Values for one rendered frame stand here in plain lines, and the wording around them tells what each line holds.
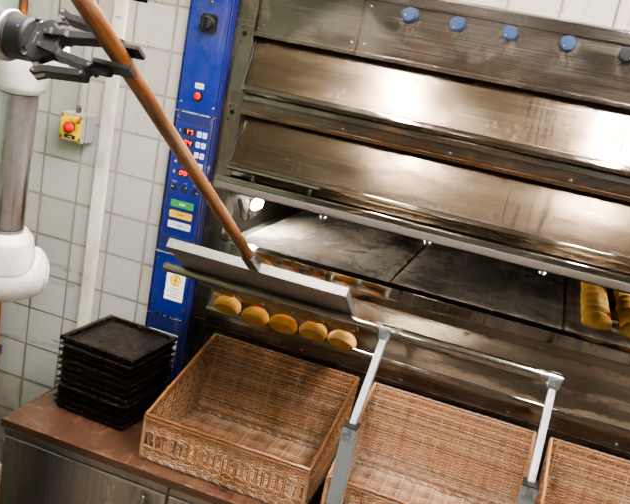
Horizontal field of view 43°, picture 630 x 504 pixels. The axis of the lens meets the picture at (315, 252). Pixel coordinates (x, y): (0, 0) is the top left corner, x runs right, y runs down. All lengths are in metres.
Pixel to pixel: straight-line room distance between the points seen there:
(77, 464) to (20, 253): 0.77
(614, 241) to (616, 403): 0.52
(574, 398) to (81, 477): 1.57
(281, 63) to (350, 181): 0.45
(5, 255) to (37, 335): 1.13
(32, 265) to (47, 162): 0.93
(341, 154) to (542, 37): 0.72
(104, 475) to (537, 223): 1.55
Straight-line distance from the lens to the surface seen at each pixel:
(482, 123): 2.51
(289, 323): 2.64
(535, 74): 2.53
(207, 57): 2.74
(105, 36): 1.30
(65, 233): 3.13
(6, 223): 2.21
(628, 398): 2.69
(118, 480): 2.62
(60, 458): 2.71
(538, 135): 2.50
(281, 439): 2.80
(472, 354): 2.26
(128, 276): 3.02
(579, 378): 2.68
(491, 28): 2.54
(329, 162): 2.63
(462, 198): 2.55
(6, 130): 2.13
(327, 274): 2.69
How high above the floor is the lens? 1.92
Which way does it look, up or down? 15 degrees down
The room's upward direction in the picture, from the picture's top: 11 degrees clockwise
